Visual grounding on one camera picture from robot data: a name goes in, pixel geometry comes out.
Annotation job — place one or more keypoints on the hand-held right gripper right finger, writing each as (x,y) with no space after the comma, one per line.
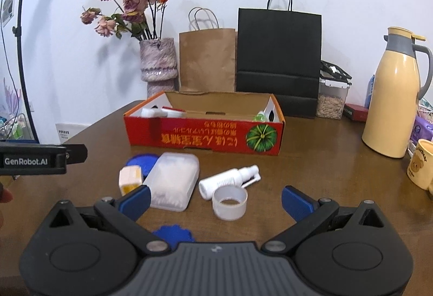
(297,203)

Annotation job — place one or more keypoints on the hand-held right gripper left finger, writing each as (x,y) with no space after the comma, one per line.
(134,203)

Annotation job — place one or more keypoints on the small yellow white box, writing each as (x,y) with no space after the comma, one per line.
(130,179)

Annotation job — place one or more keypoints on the blue ridged lid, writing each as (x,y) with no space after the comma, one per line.
(143,164)
(174,235)

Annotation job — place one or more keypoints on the translucent plastic box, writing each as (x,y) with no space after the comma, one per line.
(174,181)

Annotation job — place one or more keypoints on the white spray bottle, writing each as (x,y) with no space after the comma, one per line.
(225,181)

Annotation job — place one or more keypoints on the red cardboard box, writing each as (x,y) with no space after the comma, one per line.
(203,138)

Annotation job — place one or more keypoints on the green spray bottle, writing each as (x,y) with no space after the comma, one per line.
(259,116)

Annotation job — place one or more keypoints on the red and white lint brush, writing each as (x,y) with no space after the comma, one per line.
(172,112)

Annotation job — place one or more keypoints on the person's left hand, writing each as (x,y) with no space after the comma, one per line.
(4,195)

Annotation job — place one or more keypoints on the purple coral ornament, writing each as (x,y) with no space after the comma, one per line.
(10,96)

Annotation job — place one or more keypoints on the clear food container black lid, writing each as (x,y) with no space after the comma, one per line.
(331,101)

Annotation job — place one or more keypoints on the small dark red box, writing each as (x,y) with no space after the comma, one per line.
(355,112)

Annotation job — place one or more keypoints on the yellow mug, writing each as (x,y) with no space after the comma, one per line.
(421,167)

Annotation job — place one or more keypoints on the blue packet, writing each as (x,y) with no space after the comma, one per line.
(371,89)

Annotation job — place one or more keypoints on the yellow thermos jug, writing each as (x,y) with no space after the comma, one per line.
(392,103)

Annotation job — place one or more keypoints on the mottled purple ceramic vase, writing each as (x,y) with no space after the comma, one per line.
(158,62)

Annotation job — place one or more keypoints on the purple packet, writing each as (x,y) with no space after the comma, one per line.
(423,128)

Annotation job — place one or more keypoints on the black paper bag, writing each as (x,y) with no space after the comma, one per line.
(279,55)

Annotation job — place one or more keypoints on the brown paper bag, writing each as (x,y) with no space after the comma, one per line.
(208,59)

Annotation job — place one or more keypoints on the small wall picture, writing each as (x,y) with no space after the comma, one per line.
(8,5)

